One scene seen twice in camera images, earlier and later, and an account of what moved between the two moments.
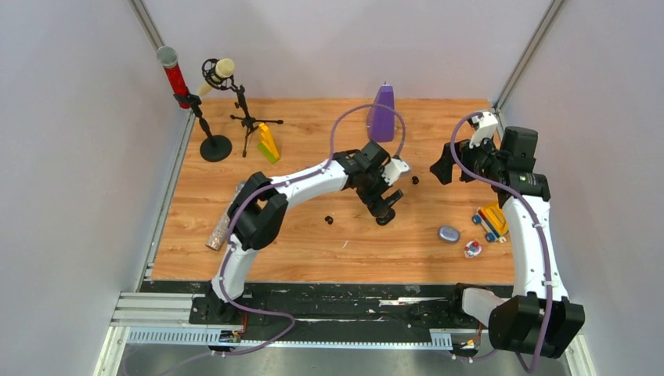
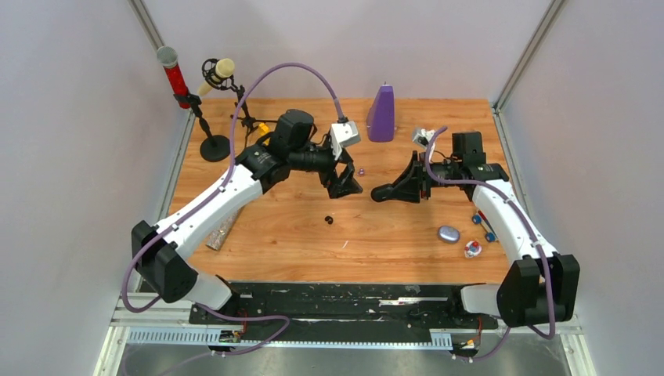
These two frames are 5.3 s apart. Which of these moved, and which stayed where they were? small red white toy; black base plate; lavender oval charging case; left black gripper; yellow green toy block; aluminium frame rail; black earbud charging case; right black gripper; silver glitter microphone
Moved: right black gripper; black earbud charging case; left black gripper
Stayed: black base plate; lavender oval charging case; small red white toy; aluminium frame rail; yellow green toy block; silver glitter microphone
